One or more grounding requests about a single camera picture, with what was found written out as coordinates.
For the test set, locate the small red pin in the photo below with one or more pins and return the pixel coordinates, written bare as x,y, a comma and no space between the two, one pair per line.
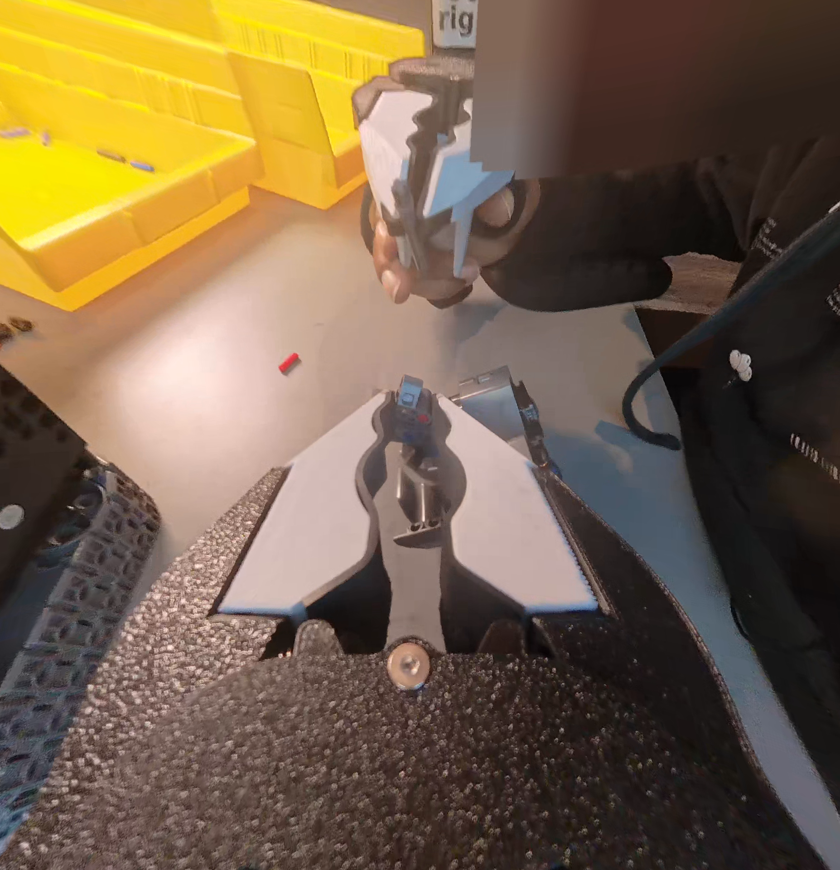
289,363

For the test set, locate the yellow toy robot body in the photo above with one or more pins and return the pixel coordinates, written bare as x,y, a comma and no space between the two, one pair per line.
26,476

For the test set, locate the grey Lego engine assembly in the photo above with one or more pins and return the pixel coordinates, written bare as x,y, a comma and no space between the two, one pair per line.
488,401

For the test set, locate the yellow plastic bin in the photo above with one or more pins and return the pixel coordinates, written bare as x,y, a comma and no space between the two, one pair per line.
297,136
87,224

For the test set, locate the red and black toy pieces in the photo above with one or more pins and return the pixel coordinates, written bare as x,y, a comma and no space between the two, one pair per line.
5,333

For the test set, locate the grey desk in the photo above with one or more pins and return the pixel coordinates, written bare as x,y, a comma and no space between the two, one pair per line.
223,306

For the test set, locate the person's right forearm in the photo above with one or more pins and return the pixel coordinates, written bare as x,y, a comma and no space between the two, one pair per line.
597,238

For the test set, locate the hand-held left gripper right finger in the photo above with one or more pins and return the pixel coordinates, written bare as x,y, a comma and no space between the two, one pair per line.
522,544

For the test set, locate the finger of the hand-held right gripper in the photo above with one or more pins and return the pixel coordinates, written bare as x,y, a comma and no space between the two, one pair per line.
461,183
386,136

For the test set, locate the person's right hand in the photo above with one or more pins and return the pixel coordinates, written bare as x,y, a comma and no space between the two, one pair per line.
393,282

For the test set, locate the small grey pin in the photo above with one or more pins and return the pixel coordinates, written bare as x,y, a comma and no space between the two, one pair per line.
111,155

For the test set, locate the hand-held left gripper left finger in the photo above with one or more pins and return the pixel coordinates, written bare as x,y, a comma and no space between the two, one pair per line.
297,544

